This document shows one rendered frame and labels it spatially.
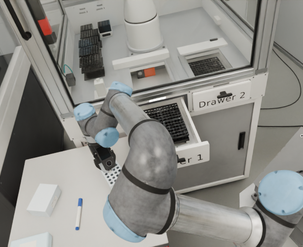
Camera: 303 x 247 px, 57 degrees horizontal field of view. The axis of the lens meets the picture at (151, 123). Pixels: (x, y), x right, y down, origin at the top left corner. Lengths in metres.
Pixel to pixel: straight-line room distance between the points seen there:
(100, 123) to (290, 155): 0.65
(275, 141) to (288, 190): 1.63
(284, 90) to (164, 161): 2.44
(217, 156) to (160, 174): 1.25
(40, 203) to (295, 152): 0.99
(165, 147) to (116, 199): 0.15
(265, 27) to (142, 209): 0.97
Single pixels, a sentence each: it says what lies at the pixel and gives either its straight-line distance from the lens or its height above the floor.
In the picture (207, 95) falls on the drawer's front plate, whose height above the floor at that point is 0.91.
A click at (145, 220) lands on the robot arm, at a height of 1.23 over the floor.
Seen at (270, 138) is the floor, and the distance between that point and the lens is 2.44.
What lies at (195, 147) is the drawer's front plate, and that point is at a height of 0.93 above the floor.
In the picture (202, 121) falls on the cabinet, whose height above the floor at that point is 0.71.
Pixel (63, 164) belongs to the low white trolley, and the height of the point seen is 0.76.
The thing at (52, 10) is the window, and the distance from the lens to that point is 1.12.
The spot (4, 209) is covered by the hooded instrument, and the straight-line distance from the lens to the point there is 1.65.
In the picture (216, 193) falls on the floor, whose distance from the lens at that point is 2.07.
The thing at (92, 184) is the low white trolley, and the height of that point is 0.76.
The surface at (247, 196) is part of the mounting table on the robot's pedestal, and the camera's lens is 1.19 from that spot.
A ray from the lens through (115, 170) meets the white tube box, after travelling 1.26.
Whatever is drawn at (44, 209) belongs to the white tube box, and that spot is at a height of 0.81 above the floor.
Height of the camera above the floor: 1.77
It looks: 44 degrees down
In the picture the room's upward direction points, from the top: 12 degrees counter-clockwise
